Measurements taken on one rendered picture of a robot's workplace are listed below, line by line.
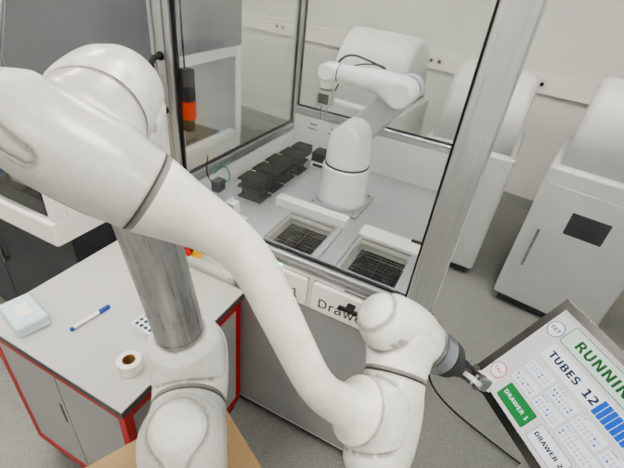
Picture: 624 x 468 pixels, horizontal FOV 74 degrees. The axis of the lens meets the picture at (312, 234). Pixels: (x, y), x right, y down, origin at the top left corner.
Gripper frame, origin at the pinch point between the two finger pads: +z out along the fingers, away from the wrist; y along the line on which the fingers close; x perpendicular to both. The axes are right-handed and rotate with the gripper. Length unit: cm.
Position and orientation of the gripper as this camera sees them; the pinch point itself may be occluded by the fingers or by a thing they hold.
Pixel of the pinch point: (484, 381)
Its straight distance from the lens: 102.1
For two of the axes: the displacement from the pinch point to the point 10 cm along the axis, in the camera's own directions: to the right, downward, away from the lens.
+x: -6.1, 7.9, 0.6
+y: -4.2, -4.0, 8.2
